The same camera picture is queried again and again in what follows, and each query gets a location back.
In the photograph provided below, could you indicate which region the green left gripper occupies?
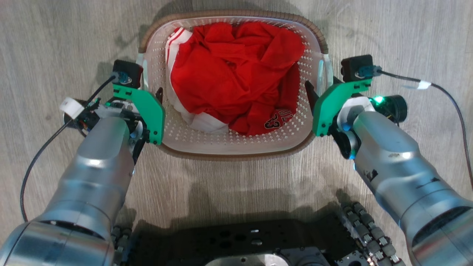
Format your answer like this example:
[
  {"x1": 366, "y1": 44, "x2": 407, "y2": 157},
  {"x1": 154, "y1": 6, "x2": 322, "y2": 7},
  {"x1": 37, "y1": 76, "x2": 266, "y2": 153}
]
[{"x1": 112, "y1": 84, "x2": 166, "y2": 145}]

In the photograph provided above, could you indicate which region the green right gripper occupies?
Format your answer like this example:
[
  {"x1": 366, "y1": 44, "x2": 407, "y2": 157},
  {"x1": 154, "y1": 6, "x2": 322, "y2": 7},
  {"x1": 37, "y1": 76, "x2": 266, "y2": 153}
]
[{"x1": 304, "y1": 79, "x2": 374, "y2": 137}]

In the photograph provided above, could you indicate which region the white laundry basket brown rim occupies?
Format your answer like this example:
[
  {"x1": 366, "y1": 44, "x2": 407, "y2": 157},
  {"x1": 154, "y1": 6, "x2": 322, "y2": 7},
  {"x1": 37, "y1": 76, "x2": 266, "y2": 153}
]
[{"x1": 137, "y1": 10, "x2": 334, "y2": 161}]

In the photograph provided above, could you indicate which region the red and white jersey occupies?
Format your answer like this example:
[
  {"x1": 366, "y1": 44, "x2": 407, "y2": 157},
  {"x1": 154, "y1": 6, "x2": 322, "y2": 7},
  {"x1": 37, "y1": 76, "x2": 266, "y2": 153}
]
[{"x1": 165, "y1": 21, "x2": 306, "y2": 136}]

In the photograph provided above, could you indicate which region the roller wheel of base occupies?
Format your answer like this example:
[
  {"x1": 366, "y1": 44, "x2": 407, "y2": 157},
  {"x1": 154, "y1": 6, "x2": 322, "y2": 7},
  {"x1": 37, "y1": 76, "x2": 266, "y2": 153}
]
[
  {"x1": 110, "y1": 225, "x2": 133, "y2": 263},
  {"x1": 338, "y1": 201, "x2": 407, "y2": 266}
]

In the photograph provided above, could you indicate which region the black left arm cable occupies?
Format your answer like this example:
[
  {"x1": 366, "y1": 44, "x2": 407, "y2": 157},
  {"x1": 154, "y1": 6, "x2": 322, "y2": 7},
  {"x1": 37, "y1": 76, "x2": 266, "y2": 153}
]
[{"x1": 20, "y1": 75, "x2": 119, "y2": 223}]

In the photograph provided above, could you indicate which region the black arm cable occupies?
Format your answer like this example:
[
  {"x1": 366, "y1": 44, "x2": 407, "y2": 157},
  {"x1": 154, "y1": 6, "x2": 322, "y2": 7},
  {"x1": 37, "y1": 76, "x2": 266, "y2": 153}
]
[
  {"x1": 377, "y1": 69, "x2": 473, "y2": 190},
  {"x1": 20, "y1": 75, "x2": 119, "y2": 223}
]

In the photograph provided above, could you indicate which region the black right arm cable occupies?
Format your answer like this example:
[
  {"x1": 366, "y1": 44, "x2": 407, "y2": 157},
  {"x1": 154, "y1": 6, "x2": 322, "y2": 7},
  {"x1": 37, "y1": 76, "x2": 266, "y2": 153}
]
[{"x1": 377, "y1": 69, "x2": 473, "y2": 190}]

